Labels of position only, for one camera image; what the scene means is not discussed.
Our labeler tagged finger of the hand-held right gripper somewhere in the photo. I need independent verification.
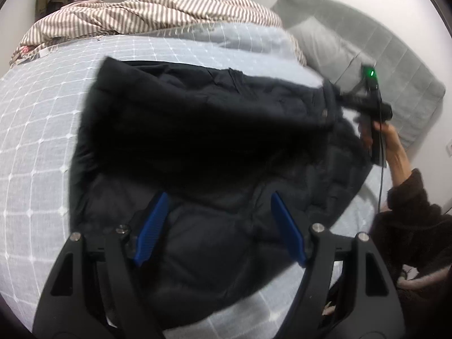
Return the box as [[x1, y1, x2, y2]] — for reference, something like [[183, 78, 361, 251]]
[[332, 82, 368, 108]]

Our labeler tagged black cable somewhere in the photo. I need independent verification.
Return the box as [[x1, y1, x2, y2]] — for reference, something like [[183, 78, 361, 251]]
[[374, 78, 387, 214]]

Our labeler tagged brown white striped duvet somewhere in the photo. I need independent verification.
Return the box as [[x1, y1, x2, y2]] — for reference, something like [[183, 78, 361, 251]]
[[9, 0, 308, 68]]

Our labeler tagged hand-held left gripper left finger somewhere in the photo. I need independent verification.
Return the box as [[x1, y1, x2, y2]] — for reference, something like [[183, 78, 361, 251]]
[[32, 191, 171, 339]]

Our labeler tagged grey padded headboard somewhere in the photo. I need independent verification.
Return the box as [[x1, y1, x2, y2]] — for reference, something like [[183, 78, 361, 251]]
[[270, 0, 446, 151]]

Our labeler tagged black puffer jacket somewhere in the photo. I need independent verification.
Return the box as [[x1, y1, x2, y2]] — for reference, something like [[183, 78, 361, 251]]
[[69, 56, 375, 327]]

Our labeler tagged person's right hand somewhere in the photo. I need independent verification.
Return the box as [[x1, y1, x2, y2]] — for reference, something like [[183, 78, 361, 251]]
[[357, 119, 400, 153]]

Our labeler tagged grey pillow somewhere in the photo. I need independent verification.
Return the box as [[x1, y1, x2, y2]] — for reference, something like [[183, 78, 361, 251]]
[[286, 17, 375, 85]]

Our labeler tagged person's right forearm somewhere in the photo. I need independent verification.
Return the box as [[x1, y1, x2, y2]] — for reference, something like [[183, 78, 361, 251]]
[[383, 141, 442, 220]]

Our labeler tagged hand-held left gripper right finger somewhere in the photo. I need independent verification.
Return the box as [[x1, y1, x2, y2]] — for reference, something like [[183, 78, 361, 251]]
[[270, 191, 405, 339]]

